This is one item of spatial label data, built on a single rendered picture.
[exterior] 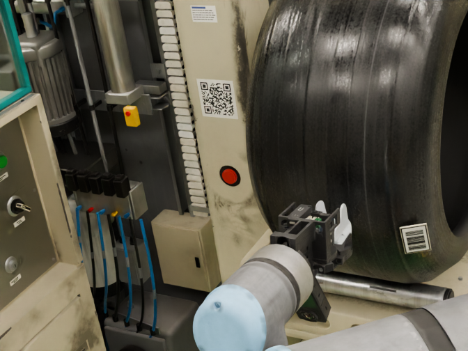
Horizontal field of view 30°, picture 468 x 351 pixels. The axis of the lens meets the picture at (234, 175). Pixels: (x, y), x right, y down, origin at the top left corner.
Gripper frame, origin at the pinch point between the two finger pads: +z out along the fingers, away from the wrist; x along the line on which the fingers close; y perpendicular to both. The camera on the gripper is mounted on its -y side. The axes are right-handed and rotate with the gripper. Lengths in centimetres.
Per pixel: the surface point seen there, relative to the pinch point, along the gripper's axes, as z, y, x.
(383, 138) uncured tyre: 0.9, 14.4, -6.6
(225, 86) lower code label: 19.7, 14.5, 29.6
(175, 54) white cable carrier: 20.2, 19.8, 39.9
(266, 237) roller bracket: 21.0, -15.2, 24.2
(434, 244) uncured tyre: 8.9, -5.1, -11.6
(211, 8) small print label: 17.9, 28.8, 30.0
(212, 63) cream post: 19.2, 18.9, 31.5
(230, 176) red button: 21.5, -3.7, 31.3
